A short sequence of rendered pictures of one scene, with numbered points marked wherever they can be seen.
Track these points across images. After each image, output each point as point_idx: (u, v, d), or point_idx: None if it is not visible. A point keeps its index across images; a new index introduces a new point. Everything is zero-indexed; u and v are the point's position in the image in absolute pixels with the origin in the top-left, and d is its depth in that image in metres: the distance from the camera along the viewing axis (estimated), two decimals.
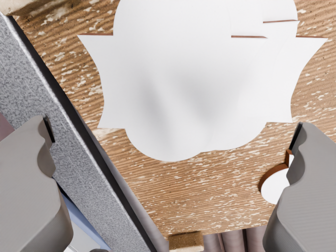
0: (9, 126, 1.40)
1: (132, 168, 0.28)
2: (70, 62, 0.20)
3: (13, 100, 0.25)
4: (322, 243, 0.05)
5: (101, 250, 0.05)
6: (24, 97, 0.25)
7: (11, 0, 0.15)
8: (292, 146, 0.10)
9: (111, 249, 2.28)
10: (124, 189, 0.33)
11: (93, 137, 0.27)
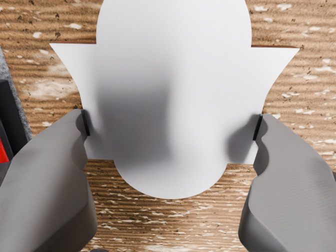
0: None
1: None
2: None
3: None
4: (290, 228, 0.05)
5: (101, 250, 0.05)
6: None
7: None
8: (256, 137, 0.11)
9: None
10: None
11: None
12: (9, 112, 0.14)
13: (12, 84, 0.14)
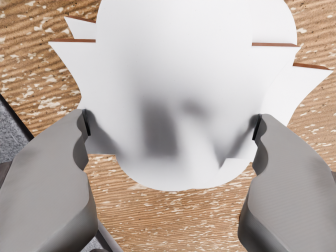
0: None
1: (95, 193, 0.24)
2: (12, 68, 0.16)
3: None
4: (290, 227, 0.05)
5: (101, 250, 0.05)
6: None
7: None
8: (255, 137, 0.11)
9: None
10: None
11: None
12: None
13: None
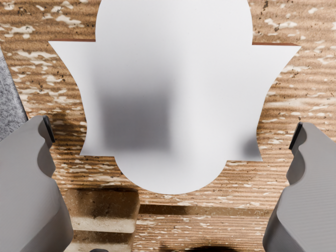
0: None
1: None
2: None
3: None
4: (322, 243, 0.05)
5: (101, 250, 0.05)
6: None
7: (78, 251, 0.17)
8: (292, 146, 0.10)
9: None
10: None
11: None
12: None
13: None
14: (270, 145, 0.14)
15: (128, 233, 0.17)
